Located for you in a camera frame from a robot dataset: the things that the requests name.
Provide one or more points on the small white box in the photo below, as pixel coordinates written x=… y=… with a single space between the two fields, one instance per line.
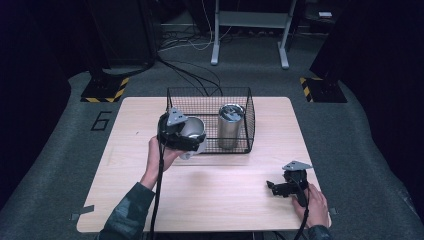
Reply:
x=325 y=14

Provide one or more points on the small grey tape piece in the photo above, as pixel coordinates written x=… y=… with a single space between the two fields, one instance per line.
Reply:
x=332 y=211

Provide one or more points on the dark cabinet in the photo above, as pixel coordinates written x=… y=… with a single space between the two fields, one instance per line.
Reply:
x=123 y=33

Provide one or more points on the short silver metal cup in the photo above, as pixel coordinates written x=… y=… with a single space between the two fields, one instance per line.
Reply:
x=193 y=128

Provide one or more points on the tall steel tumbler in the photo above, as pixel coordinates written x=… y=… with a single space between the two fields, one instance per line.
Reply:
x=230 y=130

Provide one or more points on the person's left hand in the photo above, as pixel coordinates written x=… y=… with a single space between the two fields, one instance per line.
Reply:
x=156 y=160

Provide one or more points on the white metal stand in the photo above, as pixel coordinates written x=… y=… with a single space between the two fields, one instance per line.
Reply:
x=253 y=20

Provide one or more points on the black yellow striped base plate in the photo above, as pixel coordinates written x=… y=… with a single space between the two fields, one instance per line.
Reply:
x=110 y=91
x=325 y=91

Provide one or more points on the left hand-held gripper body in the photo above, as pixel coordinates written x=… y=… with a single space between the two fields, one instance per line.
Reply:
x=171 y=130

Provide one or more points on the person's right hand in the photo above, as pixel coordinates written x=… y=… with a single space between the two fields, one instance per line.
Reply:
x=315 y=206

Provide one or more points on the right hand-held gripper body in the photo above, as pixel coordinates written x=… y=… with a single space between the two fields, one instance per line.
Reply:
x=295 y=181

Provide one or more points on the grey tape strip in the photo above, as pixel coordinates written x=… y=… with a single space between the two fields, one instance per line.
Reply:
x=83 y=211

